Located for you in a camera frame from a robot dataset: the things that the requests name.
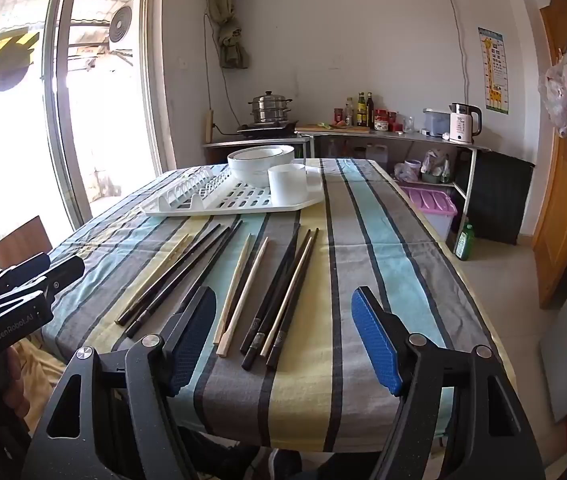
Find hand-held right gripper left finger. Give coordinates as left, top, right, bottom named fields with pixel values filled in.
left=24, top=286, right=218, bottom=480

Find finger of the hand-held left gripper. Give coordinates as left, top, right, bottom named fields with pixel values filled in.
left=0, top=255, right=86, bottom=313
left=0, top=251, right=52, bottom=295

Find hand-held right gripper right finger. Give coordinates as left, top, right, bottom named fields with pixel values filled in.
left=351, top=286, right=547, bottom=480

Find light wooden chopstick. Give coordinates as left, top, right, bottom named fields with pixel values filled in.
left=126, top=233, right=190, bottom=311
left=216, top=237, right=270, bottom=358
left=212, top=233, right=253, bottom=348

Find tan wooden chopstick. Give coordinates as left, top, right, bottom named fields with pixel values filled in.
left=260, top=228, right=320, bottom=359

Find white utensil cup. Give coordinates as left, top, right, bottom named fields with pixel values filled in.
left=268, top=162, right=307, bottom=208

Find person's left hand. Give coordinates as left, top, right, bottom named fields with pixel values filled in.
left=0, top=347, right=32, bottom=426

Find brown wooden board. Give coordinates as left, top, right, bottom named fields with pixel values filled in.
left=0, top=215, right=54, bottom=271

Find striped tablecloth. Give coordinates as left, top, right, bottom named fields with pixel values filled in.
left=44, top=157, right=517, bottom=453

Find green plastic bottle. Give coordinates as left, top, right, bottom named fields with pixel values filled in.
left=453, top=222, right=476, bottom=262

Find storage box purple lid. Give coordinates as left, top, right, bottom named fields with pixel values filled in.
left=399, top=185, right=458, bottom=241

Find white plastic dish rack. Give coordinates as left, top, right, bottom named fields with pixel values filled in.
left=141, top=162, right=325, bottom=218

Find plastic bag with cup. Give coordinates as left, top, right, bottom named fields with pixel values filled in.
left=394, top=160, right=421, bottom=183

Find large white bowl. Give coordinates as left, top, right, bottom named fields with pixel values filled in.
left=228, top=145, right=295, bottom=188

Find plastic bag with bottles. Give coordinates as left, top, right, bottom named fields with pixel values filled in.
left=421, top=150, right=451, bottom=183

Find plastic jerrycan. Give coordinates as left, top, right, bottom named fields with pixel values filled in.
left=366, top=144, right=389, bottom=171

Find black panel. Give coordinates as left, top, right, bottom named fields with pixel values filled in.
left=456, top=150, right=535, bottom=246

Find white bowl dark rim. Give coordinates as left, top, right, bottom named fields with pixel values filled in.
left=228, top=146, right=287, bottom=162

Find metal side table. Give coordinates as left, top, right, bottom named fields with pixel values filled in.
left=202, top=136, right=311, bottom=166

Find metal kitchen shelf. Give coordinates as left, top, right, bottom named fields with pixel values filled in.
left=294, top=127, right=491, bottom=221

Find wooden cutting board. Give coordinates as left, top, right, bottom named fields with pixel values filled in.
left=296, top=124, right=371, bottom=134

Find black induction cooker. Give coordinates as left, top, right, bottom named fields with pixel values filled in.
left=236, top=120, right=299, bottom=136

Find blue grey water jug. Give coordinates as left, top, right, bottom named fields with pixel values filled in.
left=423, top=108, right=451, bottom=138

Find white electric kettle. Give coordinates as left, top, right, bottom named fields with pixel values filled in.
left=448, top=103, right=483, bottom=146

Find stainless steel steamer pot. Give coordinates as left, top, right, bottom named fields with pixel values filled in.
left=248, top=91, right=293, bottom=125

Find outdoor air conditioner unit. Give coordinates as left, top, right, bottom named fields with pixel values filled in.
left=108, top=5, right=132, bottom=43

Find tied green curtain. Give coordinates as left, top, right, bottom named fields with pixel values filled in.
left=206, top=0, right=252, bottom=70

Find hanging plastic bags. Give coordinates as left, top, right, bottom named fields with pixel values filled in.
left=538, top=42, right=567, bottom=138

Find sliding glass door frame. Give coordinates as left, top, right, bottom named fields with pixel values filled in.
left=41, top=0, right=174, bottom=233

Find giraffe wall poster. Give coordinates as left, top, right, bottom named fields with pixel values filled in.
left=478, top=27, right=508, bottom=113

